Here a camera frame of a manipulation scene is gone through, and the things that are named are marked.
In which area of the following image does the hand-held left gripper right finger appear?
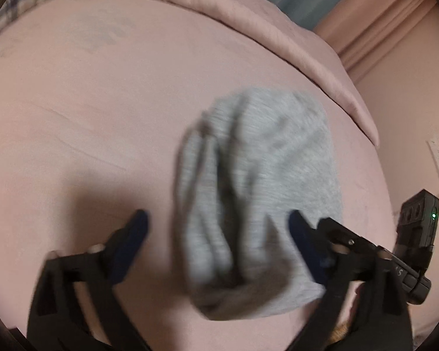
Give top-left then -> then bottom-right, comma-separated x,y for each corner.
288,210 -> 412,351

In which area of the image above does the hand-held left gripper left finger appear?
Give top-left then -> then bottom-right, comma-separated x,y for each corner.
26,209 -> 150,351

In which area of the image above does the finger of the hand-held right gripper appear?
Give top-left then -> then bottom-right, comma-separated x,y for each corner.
319,218 -> 384,261

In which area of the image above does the grey printed sweatshirt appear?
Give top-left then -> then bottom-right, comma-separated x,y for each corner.
173,87 -> 344,320

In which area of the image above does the pink curtain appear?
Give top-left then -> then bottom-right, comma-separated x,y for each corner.
313,0 -> 439,83

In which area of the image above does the pink folded duvet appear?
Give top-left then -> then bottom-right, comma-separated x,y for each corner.
64,0 -> 380,147

